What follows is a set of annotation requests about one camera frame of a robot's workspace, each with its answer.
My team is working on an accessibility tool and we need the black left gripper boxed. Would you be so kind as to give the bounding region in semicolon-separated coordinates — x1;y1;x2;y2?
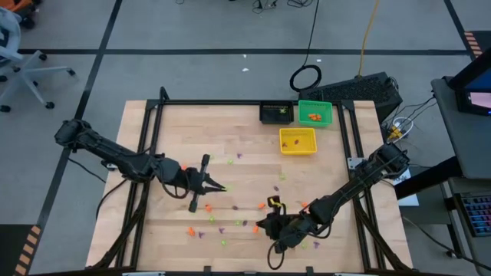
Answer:
168;154;226;213

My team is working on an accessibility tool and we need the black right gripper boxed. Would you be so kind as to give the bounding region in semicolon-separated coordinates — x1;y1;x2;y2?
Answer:
255;195;311;252

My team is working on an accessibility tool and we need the black plastic basket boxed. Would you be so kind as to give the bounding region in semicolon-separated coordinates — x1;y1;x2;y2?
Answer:
259;100;295;126

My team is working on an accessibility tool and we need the yellow plastic basket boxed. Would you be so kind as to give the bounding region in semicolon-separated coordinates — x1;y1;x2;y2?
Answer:
278;127;318;156

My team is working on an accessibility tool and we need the green plastic basket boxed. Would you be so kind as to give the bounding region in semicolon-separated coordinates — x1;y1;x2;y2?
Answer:
297;100;334;128

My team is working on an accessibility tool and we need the white paper sheet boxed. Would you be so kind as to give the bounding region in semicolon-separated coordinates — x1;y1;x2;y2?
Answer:
390;172;420;207

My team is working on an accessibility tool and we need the black computer tower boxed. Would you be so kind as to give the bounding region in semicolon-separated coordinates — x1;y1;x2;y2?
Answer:
298;71;404;123

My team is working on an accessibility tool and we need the black desk support beam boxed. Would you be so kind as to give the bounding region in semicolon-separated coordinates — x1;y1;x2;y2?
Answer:
394;156;463;200

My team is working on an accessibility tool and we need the grey keyboard desk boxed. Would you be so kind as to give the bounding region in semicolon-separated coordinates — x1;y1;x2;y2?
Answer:
440;176;491;276

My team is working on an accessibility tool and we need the black orange-striped floor mat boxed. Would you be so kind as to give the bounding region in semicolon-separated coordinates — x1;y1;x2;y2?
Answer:
0;224;42;276
462;29;491;59

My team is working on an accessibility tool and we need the grey side desk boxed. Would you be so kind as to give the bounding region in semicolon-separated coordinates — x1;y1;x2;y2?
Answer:
430;75;491;181

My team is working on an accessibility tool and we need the backlit keyboard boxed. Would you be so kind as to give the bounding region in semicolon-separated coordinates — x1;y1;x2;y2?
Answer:
458;191;491;238

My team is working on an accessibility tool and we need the white office chair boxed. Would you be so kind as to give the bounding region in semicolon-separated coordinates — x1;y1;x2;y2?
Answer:
0;7;77;113

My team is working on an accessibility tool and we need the black monitor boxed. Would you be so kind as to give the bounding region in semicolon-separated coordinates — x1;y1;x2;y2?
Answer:
447;48;491;117

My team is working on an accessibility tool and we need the orange chair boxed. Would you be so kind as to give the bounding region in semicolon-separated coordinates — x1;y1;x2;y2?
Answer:
0;0;42;30

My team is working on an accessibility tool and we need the black hanging cable with coil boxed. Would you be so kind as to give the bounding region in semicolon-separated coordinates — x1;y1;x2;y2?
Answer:
288;0;323;93

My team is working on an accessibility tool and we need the black cable bundle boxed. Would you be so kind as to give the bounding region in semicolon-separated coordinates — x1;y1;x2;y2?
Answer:
251;0;308;15

